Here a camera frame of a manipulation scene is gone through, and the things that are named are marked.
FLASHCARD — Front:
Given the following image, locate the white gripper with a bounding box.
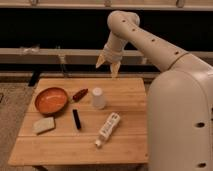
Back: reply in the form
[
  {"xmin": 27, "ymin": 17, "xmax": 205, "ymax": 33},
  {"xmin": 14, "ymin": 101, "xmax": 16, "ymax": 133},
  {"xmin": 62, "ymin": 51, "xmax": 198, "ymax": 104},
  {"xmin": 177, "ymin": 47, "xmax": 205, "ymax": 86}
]
[{"xmin": 96, "ymin": 45, "xmax": 123, "ymax": 78}]

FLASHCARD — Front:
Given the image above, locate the white ceramic cup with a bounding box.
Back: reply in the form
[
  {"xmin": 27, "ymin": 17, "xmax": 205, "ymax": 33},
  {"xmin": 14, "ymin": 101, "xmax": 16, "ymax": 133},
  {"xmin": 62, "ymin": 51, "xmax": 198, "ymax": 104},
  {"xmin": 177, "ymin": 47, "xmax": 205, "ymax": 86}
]
[{"xmin": 92, "ymin": 87, "xmax": 106, "ymax": 109}]

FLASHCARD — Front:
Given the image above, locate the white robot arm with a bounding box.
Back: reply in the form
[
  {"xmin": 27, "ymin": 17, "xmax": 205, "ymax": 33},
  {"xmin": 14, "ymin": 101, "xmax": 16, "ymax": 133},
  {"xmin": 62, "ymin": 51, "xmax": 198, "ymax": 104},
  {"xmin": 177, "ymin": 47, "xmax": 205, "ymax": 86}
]
[{"xmin": 96, "ymin": 11, "xmax": 213, "ymax": 171}]

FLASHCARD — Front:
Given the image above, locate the black eraser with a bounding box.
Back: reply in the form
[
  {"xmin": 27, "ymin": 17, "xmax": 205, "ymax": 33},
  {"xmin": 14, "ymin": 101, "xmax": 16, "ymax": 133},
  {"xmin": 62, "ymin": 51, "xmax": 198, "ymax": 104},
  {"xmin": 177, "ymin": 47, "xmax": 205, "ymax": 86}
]
[{"xmin": 73, "ymin": 109, "xmax": 81, "ymax": 130}]

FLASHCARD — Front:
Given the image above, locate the red chili pepper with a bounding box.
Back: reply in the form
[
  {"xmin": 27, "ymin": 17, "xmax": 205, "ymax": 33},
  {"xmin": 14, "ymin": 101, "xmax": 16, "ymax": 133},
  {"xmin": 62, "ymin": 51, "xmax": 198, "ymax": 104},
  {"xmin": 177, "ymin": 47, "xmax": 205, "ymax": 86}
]
[{"xmin": 72, "ymin": 89, "xmax": 88, "ymax": 102}]

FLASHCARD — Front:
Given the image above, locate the white plastic bottle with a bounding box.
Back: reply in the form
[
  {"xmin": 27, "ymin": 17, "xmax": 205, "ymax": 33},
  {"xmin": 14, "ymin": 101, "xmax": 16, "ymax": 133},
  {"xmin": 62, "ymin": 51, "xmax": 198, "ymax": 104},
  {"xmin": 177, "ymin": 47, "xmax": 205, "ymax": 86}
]
[{"xmin": 95, "ymin": 112, "xmax": 121, "ymax": 148}]

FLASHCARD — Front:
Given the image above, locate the orange bowl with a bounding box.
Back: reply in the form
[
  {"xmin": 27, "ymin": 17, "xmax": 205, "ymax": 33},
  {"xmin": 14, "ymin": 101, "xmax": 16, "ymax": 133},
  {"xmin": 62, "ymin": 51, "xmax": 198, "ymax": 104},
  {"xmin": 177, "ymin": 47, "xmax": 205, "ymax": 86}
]
[{"xmin": 34, "ymin": 87, "xmax": 68, "ymax": 115}]

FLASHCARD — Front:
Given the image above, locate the wooden table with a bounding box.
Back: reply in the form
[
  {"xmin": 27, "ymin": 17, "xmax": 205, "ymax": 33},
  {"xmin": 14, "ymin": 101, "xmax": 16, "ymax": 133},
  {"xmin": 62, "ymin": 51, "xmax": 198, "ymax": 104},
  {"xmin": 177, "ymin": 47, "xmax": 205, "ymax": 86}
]
[{"xmin": 8, "ymin": 78, "xmax": 148, "ymax": 166}]

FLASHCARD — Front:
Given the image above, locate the beige sponge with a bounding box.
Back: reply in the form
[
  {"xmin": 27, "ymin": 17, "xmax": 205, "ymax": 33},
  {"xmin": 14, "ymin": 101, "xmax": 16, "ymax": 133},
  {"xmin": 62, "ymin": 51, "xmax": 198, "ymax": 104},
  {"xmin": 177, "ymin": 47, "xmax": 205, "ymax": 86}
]
[{"xmin": 33, "ymin": 117, "xmax": 55, "ymax": 134}]

